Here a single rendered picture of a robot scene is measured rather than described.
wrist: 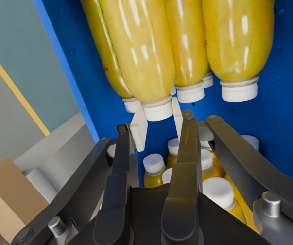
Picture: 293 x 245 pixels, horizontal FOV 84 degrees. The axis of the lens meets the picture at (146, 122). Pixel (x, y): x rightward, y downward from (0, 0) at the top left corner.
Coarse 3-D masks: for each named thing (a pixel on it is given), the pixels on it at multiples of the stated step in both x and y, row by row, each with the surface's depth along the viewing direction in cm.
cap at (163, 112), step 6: (168, 102) 20; (144, 108) 21; (150, 108) 20; (156, 108) 20; (162, 108) 20; (168, 108) 20; (150, 114) 20; (156, 114) 20; (162, 114) 20; (168, 114) 20; (150, 120) 21; (156, 120) 20
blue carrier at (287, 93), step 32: (64, 0) 20; (288, 0) 20; (64, 32) 19; (288, 32) 21; (64, 64) 17; (96, 64) 24; (288, 64) 22; (96, 96) 23; (256, 96) 28; (288, 96) 23; (96, 128) 21; (160, 128) 36; (256, 128) 30; (288, 128) 25; (288, 160) 27
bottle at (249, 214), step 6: (228, 180) 26; (234, 186) 25; (234, 192) 25; (240, 198) 24; (240, 204) 24; (246, 204) 24; (246, 210) 24; (246, 216) 25; (252, 216) 25; (252, 222) 25; (252, 228) 26
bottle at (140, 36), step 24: (120, 0) 14; (144, 0) 15; (120, 24) 15; (144, 24) 15; (168, 24) 17; (120, 48) 17; (144, 48) 16; (168, 48) 17; (144, 72) 17; (168, 72) 18; (144, 96) 19; (168, 96) 20
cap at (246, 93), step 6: (252, 84) 19; (222, 90) 21; (228, 90) 20; (234, 90) 19; (240, 90) 19; (246, 90) 19; (252, 90) 19; (222, 96) 21; (228, 96) 20; (234, 96) 19; (240, 96) 19; (246, 96) 19; (252, 96) 19
